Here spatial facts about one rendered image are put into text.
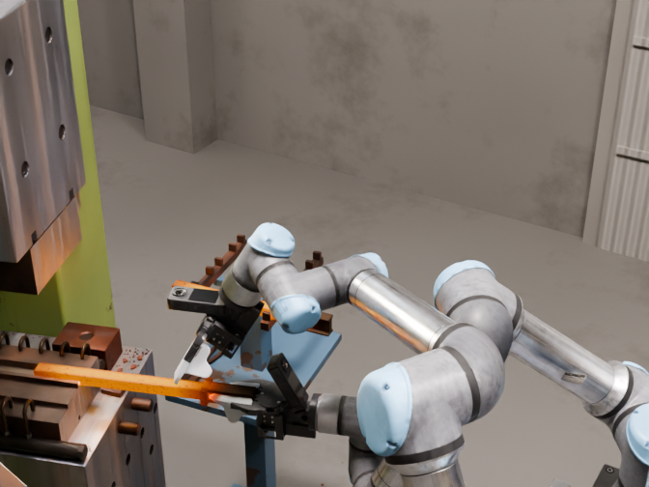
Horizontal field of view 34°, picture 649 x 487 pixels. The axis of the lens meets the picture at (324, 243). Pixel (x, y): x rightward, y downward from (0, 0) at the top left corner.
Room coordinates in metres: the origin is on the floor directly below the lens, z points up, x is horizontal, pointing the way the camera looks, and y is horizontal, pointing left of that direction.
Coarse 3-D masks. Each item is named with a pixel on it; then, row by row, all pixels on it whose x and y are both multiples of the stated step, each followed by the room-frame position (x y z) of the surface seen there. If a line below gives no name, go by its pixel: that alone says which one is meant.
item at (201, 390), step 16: (48, 368) 1.71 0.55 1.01; (64, 368) 1.71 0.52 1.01; (80, 368) 1.71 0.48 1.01; (80, 384) 1.68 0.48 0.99; (96, 384) 1.68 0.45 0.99; (112, 384) 1.67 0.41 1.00; (128, 384) 1.66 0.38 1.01; (144, 384) 1.66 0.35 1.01; (160, 384) 1.66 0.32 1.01; (192, 384) 1.66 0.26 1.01; (208, 384) 1.65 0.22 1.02; (224, 384) 1.65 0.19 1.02; (208, 400) 1.63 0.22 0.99
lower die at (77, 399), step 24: (24, 360) 1.75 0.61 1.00; (48, 360) 1.76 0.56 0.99; (72, 360) 1.76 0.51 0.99; (96, 360) 1.76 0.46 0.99; (0, 384) 1.68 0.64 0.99; (24, 384) 1.68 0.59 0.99; (48, 384) 1.68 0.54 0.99; (72, 384) 1.67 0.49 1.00; (48, 408) 1.62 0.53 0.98; (72, 408) 1.64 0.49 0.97; (24, 432) 1.59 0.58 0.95; (48, 432) 1.58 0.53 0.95; (72, 432) 1.63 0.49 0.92
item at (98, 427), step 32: (128, 352) 1.89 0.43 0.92; (96, 416) 1.67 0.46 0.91; (128, 416) 1.74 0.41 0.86; (0, 448) 1.58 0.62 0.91; (96, 448) 1.58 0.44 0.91; (128, 448) 1.73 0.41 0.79; (160, 448) 1.89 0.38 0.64; (32, 480) 1.55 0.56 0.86; (64, 480) 1.54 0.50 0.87; (96, 480) 1.57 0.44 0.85; (128, 480) 1.71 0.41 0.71; (160, 480) 1.87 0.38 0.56
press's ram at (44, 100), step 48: (0, 0) 1.69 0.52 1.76; (48, 0) 1.76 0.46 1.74; (0, 48) 1.58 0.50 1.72; (48, 48) 1.74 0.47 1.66; (0, 96) 1.56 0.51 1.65; (48, 96) 1.72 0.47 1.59; (0, 144) 1.54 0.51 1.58; (48, 144) 1.69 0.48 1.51; (0, 192) 1.53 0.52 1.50; (48, 192) 1.67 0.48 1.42; (0, 240) 1.53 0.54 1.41
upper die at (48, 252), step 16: (64, 224) 1.71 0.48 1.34; (48, 240) 1.64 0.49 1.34; (64, 240) 1.70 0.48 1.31; (80, 240) 1.76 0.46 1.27; (32, 256) 1.58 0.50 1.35; (48, 256) 1.64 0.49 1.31; (64, 256) 1.69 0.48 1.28; (0, 272) 1.59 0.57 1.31; (16, 272) 1.58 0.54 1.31; (32, 272) 1.58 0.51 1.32; (48, 272) 1.63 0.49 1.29; (0, 288) 1.59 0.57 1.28; (16, 288) 1.58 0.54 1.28; (32, 288) 1.58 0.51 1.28
